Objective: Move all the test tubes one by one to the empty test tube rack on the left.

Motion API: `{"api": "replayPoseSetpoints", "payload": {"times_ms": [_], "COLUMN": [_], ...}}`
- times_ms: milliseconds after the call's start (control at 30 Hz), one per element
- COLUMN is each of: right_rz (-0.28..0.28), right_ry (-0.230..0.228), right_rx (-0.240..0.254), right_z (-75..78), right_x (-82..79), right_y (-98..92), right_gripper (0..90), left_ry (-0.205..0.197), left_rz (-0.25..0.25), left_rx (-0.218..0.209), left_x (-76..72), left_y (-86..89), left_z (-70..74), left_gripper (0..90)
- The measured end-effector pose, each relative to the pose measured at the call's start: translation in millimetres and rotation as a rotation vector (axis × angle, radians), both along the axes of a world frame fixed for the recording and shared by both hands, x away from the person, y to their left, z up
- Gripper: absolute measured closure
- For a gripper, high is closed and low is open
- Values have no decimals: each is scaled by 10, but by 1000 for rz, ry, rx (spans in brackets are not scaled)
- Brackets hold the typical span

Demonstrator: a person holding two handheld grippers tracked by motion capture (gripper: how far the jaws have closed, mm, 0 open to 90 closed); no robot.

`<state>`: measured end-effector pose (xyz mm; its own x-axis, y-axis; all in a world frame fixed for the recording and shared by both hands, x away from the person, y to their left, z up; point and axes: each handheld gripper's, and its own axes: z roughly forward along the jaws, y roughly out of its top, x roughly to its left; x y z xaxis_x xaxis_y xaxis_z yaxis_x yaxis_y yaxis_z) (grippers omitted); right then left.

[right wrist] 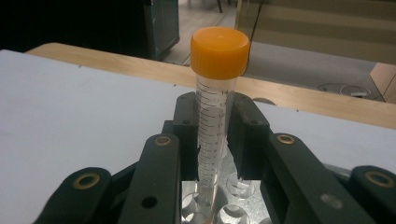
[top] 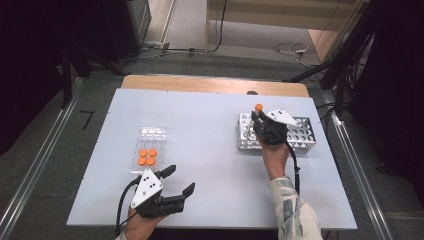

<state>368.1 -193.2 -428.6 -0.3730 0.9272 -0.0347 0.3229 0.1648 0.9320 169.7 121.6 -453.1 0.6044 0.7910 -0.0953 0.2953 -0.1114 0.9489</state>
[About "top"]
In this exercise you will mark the wooden table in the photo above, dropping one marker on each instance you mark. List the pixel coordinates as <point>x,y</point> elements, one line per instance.
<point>200,85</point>

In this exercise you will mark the orange-capped test tube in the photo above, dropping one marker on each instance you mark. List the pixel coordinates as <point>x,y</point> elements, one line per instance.
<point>152,152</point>
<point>258,107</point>
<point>143,153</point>
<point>150,161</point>
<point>142,161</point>

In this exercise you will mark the dark cabinet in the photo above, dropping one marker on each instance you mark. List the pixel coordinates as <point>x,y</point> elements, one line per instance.
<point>133,20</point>

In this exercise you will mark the black stand leg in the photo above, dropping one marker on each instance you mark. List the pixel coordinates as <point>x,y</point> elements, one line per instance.
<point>306,74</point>

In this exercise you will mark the light wooden furniture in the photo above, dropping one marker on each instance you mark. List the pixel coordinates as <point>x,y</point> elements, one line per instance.
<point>283,13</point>

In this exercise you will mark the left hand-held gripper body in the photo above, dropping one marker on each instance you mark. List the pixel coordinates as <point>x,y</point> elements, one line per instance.
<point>146,190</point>

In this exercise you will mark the dark curtain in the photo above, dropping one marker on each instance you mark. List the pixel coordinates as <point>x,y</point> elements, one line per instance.
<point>26,66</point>
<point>400,83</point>

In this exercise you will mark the aluminium floor rail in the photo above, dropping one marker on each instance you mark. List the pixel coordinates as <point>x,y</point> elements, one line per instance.
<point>40,156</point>
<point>353,156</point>

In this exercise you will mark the grey power strip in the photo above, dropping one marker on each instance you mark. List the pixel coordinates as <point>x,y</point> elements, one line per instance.
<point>156,45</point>

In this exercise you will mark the clear plastic tube rack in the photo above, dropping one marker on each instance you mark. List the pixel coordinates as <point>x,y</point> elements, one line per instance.
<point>152,133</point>

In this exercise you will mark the person's left hand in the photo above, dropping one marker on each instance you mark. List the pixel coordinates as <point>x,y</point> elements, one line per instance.
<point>140,226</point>

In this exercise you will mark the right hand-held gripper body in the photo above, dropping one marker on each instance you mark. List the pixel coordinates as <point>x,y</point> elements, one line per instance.
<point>273,131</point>

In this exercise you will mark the person's right hand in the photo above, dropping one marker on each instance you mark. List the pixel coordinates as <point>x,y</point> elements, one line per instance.
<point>275,160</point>

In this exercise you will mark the black metal stand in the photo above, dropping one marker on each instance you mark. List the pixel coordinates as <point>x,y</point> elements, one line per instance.
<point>66,80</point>

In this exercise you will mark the metal test tube rack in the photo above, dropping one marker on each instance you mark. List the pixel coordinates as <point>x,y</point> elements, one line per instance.
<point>306,138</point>

